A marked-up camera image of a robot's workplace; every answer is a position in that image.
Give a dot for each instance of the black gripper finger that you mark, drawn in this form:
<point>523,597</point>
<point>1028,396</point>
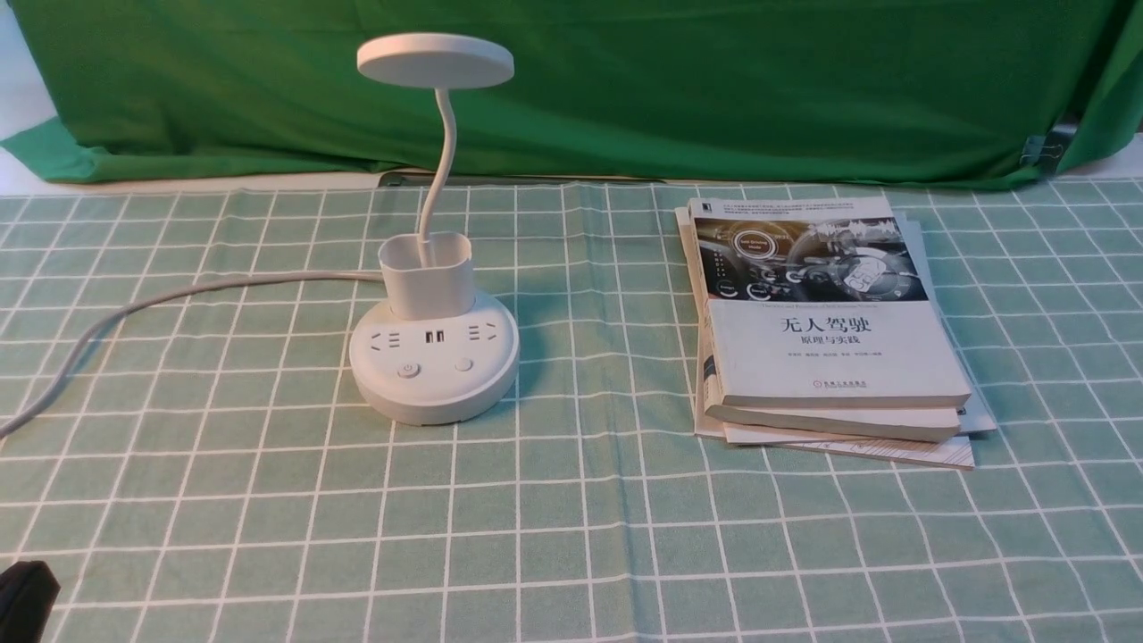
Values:
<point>28,591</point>

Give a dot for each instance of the white desk lamp with sockets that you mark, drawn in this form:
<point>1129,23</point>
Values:
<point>437,350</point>

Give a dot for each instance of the green checked tablecloth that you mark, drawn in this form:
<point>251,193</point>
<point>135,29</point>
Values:
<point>213,475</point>

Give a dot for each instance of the green backdrop cloth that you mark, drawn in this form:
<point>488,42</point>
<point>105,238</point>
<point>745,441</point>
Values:
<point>914,93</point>

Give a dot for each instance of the top book with car cover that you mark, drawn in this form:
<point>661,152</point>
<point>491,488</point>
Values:
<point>830,348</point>

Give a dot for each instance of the metal binder clip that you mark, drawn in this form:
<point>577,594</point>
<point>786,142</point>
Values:
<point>1045,152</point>

